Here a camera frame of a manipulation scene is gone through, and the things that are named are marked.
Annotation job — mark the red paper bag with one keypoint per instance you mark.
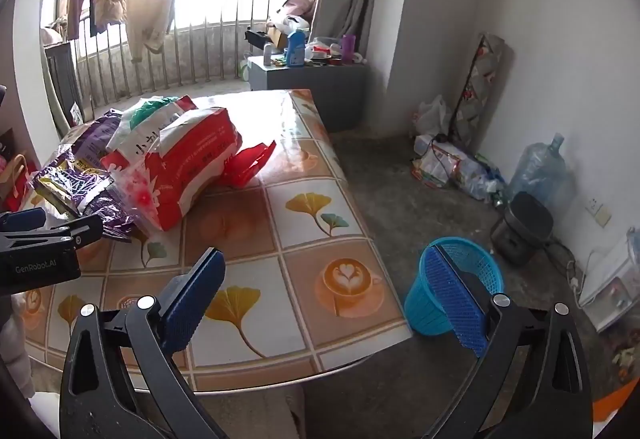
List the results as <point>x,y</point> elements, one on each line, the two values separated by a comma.
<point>15,184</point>

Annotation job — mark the purple cup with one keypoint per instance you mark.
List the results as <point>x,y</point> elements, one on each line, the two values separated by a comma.
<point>348,50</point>

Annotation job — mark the pink floral plastic bag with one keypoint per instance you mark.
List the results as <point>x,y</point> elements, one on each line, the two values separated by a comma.
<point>135,191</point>

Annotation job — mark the black rice cooker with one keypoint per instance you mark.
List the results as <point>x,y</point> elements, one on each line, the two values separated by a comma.
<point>525,226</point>

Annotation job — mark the white wall socket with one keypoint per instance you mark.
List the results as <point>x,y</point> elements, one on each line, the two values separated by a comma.
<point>593,208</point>

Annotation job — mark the cream cloth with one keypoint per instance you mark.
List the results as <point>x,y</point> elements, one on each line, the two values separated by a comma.
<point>150,19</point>

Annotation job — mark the clear bag of packets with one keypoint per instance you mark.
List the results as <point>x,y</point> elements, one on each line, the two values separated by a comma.
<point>475,176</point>

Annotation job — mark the beige wall plate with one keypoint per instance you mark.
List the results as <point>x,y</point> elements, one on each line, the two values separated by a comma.
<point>604,217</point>

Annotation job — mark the purple yellow snack bag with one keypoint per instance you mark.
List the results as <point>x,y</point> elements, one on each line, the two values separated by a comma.
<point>75,189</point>

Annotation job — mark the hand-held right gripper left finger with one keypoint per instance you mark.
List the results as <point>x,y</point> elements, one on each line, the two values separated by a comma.
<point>195,299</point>

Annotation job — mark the blue plastic basket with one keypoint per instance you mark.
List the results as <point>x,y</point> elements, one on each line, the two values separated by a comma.
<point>425,309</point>

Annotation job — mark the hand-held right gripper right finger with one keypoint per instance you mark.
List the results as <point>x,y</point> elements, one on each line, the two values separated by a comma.
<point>457,299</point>

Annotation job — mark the green white plastic bag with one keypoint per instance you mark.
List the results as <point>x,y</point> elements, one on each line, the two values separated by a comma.
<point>150,114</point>

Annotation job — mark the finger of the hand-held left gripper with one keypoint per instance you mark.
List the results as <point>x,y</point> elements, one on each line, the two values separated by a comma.
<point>22,219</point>
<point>85,228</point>

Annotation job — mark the person's left forearm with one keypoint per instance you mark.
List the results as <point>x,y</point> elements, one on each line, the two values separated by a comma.
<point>15,349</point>

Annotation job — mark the patterned folded board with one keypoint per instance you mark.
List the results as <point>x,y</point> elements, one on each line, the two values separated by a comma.
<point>477,89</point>

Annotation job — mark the grey cabinet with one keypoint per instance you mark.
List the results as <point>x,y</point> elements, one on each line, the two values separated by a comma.
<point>310,89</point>

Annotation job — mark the white water dispenser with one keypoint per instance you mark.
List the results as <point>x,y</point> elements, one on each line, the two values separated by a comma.
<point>612,284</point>

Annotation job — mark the red white snack bag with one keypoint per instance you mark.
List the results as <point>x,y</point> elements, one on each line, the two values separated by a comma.
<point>190,159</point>

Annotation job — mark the dark slatted panel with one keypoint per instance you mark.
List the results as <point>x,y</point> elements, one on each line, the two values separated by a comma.
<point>62,79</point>

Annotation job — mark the blue detergent bottle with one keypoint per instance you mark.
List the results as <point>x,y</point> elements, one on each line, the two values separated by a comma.
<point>296,50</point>

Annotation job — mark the clear blue water jug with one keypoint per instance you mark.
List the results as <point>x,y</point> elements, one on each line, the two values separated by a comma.
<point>542,174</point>

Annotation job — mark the orange plastic object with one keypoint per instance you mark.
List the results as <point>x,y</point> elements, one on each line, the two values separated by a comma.
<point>617,411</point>

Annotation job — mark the metal balcony railing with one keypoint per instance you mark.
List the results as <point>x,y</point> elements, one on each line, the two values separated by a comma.
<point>200,54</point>

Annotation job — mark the red plastic bag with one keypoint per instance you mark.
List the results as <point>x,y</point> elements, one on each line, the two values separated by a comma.
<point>245,166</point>

